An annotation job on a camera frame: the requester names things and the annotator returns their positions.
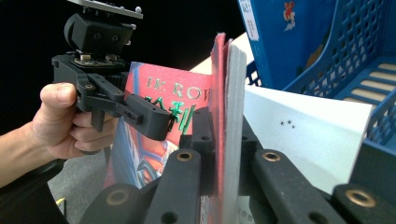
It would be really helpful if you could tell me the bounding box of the red book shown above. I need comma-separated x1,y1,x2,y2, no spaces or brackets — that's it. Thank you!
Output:
104,32,375,224

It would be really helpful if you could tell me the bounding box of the blue book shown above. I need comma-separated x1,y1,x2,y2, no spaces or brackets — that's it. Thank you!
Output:
237,0,339,91

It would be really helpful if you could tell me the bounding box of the blue plastic file rack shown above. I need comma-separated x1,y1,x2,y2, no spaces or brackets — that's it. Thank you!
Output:
245,0,396,206

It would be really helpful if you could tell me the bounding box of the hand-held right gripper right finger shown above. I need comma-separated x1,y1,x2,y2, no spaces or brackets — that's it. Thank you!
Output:
237,119,265,197

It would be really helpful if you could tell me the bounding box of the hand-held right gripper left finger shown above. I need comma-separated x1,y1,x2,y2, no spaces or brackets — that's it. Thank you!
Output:
179,106,216,196

